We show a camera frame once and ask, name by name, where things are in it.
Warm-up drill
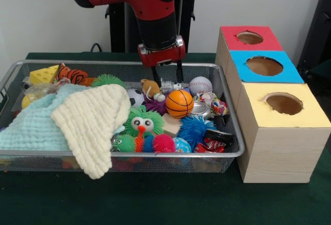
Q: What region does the multicolour spiky caterpillar toy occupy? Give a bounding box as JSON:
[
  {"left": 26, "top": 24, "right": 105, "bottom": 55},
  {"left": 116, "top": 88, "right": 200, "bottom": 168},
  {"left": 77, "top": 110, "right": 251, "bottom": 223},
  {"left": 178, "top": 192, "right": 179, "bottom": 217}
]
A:
[{"left": 112, "top": 128, "right": 176, "bottom": 154}]

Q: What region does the brown plush animal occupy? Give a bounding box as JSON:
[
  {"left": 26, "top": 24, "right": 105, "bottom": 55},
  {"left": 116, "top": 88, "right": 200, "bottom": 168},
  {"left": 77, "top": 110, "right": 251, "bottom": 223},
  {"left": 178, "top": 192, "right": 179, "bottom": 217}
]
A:
[{"left": 140, "top": 79, "right": 166, "bottom": 101}]

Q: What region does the wooden box with three holes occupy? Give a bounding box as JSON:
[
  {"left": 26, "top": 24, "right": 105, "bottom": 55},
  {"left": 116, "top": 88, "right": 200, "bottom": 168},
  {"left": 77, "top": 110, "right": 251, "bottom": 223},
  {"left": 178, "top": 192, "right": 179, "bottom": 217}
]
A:
[{"left": 215, "top": 25, "right": 331, "bottom": 184}]

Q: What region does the cream waffle cloth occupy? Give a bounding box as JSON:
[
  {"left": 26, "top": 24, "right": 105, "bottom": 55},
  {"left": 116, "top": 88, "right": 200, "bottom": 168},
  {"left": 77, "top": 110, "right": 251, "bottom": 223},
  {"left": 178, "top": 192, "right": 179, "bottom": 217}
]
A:
[{"left": 51, "top": 84, "right": 132, "bottom": 180}]

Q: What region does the yellow cheese wedge toy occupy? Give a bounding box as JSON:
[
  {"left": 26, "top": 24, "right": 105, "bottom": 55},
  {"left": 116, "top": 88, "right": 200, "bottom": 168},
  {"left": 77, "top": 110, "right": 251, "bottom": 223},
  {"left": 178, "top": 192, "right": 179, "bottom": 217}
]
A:
[{"left": 29, "top": 64, "right": 60, "bottom": 85}]

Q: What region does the blue spiky ball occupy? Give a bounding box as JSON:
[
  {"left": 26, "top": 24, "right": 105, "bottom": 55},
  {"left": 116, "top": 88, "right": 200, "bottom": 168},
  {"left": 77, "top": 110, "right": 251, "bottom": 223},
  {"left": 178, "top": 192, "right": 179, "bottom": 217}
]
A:
[{"left": 177, "top": 115, "right": 217, "bottom": 151}]

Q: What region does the black upright panel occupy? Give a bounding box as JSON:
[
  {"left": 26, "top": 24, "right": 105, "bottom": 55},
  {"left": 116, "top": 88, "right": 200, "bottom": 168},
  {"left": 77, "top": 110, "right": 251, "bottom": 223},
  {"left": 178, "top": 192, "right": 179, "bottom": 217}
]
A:
[{"left": 297, "top": 0, "right": 331, "bottom": 81}]

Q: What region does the orange basketball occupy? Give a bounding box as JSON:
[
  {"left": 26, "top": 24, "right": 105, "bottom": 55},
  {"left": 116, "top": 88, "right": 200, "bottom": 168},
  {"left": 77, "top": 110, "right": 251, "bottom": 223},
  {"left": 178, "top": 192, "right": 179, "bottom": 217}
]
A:
[{"left": 165, "top": 89, "right": 194, "bottom": 119}]

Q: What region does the dark green tablecloth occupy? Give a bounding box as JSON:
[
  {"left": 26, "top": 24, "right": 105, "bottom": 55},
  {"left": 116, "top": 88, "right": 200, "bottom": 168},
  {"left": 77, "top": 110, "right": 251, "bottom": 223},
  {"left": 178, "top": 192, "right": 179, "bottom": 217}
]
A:
[{"left": 0, "top": 51, "right": 331, "bottom": 225}]

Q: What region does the small soccer ball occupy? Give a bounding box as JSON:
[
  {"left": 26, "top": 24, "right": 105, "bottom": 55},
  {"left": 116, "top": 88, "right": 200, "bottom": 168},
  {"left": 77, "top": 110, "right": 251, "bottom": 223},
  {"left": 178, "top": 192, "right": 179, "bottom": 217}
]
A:
[{"left": 127, "top": 87, "right": 145, "bottom": 107}]

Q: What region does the white baseball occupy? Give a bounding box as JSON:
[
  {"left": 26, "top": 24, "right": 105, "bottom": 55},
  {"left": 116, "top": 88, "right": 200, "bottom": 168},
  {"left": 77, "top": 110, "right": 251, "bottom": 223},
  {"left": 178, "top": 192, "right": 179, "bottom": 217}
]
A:
[{"left": 188, "top": 77, "right": 213, "bottom": 95}]

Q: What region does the green spiky monster with eyes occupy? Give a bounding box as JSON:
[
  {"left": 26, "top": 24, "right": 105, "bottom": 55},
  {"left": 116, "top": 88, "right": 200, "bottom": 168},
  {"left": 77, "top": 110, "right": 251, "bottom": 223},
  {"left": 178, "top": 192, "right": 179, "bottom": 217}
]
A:
[{"left": 123, "top": 104, "right": 165, "bottom": 138}]

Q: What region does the silver mesh bin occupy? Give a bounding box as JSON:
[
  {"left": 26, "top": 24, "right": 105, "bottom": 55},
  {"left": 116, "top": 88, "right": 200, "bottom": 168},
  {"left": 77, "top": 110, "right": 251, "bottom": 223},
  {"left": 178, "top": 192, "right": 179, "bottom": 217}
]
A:
[{"left": 0, "top": 59, "right": 246, "bottom": 174}]

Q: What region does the silver robot toy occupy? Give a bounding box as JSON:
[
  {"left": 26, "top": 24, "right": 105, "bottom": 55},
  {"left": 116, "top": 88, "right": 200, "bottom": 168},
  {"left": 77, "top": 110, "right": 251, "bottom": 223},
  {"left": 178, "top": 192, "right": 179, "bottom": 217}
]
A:
[{"left": 159, "top": 78, "right": 183, "bottom": 92}]

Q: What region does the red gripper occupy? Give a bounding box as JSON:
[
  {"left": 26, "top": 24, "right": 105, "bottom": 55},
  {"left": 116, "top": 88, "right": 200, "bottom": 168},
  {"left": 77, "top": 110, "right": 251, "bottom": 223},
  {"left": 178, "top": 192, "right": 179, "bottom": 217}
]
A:
[{"left": 137, "top": 43, "right": 186, "bottom": 85}]

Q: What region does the light blue waffle cloth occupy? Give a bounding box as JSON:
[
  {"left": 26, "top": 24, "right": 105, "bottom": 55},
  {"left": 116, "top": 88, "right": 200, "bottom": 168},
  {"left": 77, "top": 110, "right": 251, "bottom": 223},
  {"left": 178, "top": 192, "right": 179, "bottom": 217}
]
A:
[{"left": 0, "top": 84, "right": 125, "bottom": 152}]

